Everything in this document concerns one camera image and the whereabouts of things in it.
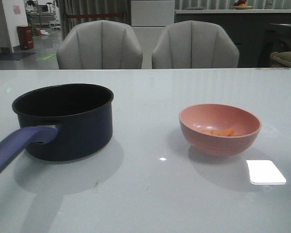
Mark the orange ham pieces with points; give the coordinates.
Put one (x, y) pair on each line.
(229, 132)

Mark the red bin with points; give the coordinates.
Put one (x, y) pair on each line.
(25, 37)

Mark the red barrier belt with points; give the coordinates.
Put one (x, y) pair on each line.
(122, 14)

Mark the dark blue saucepan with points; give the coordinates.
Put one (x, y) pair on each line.
(60, 123)

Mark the grey upholstered chair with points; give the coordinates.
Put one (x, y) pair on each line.
(194, 44)
(100, 44)

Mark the pink bowl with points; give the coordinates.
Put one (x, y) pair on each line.
(197, 118)

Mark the right grey upholstered chair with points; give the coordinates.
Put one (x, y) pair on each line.
(194, 44)

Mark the left grey upholstered chair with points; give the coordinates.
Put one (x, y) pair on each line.
(100, 44)

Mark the beige cushion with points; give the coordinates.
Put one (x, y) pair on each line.
(281, 59)

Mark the dark counter with white top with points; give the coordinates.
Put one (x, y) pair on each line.
(248, 29)

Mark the white cabinet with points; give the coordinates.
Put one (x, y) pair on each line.
(148, 19)

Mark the fruit plate on counter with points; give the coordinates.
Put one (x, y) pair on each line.
(241, 5)

